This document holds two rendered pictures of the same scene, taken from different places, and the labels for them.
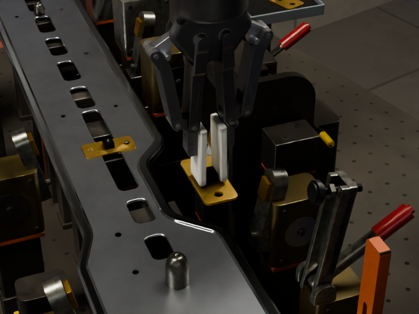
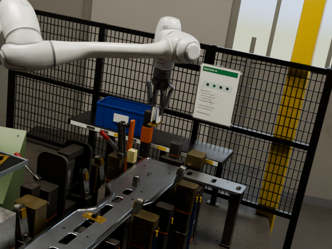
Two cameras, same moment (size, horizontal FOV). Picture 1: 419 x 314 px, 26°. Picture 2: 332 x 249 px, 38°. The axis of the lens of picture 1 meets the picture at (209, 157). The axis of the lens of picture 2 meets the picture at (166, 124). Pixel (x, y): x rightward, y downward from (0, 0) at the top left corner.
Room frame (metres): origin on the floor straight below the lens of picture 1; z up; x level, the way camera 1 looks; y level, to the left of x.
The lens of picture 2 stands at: (2.24, 1.33, 1.89)
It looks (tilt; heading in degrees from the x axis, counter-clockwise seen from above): 18 degrees down; 221
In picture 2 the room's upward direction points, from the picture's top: 9 degrees clockwise
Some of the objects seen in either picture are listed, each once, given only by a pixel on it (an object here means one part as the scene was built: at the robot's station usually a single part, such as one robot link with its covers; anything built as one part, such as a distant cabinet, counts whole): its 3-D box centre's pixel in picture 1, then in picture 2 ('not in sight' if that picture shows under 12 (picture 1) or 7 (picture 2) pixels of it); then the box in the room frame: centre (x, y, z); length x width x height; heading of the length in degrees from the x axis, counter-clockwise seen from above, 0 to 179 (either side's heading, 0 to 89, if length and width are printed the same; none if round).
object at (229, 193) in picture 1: (208, 176); (154, 122); (0.79, 0.00, 1.26); 0.08 x 0.04 x 0.01; 21
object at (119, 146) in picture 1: (108, 144); (94, 216); (1.22, 0.16, 1.01); 0.08 x 0.04 x 0.01; 110
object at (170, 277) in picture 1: (177, 271); (136, 181); (0.90, 0.04, 1.02); 0.03 x 0.03 x 0.07
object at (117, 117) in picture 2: not in sight; (126, 116); (0.50, -0.48, 1.10); 0.30 x 0.17 x 0.13; 116
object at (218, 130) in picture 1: (219, 147); (153, 113); (0.80, -0.01, 1.29); 0.03 x 0.01 x 0.07; 21
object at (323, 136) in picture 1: (316, 127); not in sight; (1.14, -0.16, 1.09); 0.10 x 0.01 x 0.01; 21
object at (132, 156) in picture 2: not in sight; (128, 185); (0.76, -0.15, 0.88); 0.04 x 0.04 x 0.37; 21
